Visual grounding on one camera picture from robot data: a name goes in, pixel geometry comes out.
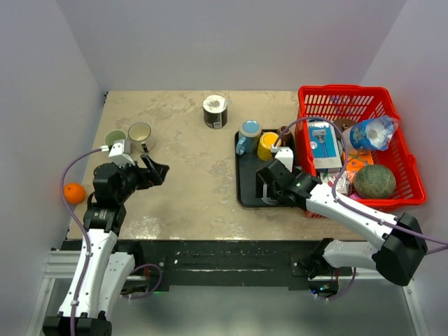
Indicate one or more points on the brown mug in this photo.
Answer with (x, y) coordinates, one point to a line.
(285, 136)

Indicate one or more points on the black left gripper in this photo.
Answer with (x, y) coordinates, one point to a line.
(155, 173)

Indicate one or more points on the brown tape roll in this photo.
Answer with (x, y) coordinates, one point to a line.
(344, 123)

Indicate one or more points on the yellow mug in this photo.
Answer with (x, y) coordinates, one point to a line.
(266, 141)

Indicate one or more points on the black tray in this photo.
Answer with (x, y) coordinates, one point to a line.
(246, 166)

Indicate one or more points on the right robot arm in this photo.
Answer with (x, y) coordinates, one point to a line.
(392, 245)

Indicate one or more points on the green melon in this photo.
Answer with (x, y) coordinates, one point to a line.
(374, 181)

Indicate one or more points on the black can with white lid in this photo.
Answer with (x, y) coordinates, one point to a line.
(215, 111)

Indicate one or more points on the green mug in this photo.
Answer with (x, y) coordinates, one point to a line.
(114, 136)

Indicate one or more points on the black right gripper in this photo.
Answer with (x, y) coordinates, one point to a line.
(260, 187)

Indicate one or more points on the orange packet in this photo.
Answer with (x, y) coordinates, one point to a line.
(357, 161)

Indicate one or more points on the toilet paper roll pack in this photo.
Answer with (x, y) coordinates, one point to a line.
(370, 135)

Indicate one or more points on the red plastic basket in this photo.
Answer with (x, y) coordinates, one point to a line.
(359, 103)

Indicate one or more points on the aluminium frame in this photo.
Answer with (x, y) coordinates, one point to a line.
(60, 265)

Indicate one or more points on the small snack packet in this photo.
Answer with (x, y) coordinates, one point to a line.
(343, 185)

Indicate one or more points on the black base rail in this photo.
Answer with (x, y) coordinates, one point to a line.
(272, 263)

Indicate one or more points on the razor package box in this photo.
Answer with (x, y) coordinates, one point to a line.
(324, 147)

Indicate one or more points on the blue butterfly mug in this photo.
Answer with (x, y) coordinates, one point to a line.
(248, 137)

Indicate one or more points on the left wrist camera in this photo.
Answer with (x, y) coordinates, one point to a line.
(119, 153)

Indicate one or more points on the cream enamel mug black rim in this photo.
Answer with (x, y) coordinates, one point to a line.
(141, 137)

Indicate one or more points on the orange fruit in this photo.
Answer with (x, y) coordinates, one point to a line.
(74, 193)

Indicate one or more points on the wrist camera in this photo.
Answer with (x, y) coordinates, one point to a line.
(119, 153)
(284, 155)

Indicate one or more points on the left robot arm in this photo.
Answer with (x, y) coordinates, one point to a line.
(101, 272)

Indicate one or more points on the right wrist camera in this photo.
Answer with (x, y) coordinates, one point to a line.
(284, 155)

